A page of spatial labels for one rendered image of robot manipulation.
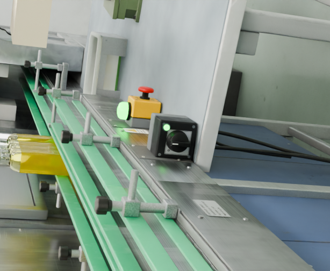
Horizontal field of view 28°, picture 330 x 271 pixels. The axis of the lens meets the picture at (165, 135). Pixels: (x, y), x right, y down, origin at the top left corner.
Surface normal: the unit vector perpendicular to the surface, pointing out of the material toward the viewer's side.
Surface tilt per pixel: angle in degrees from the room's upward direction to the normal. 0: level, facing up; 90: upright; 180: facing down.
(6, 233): 90
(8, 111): 90
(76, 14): 90
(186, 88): 0
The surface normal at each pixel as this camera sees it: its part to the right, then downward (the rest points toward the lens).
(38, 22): 0.24, 0.37
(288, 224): 0.15, -0.97
